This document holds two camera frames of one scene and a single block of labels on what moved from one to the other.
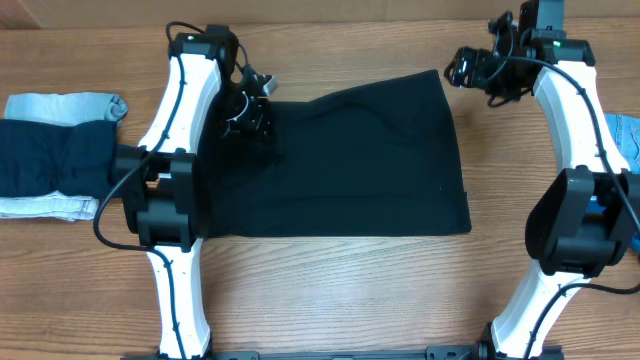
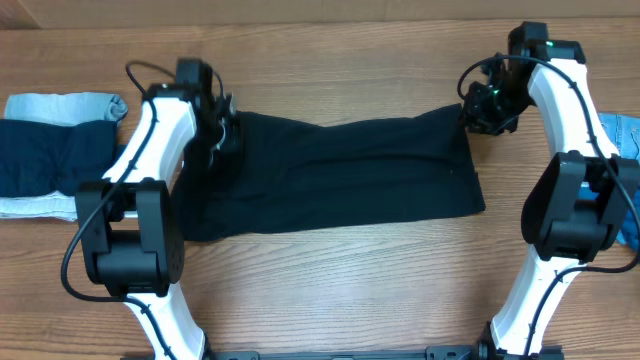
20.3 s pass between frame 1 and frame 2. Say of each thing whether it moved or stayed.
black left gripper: moved
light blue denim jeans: stayed
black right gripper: moved
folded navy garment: stayed
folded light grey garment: stayed
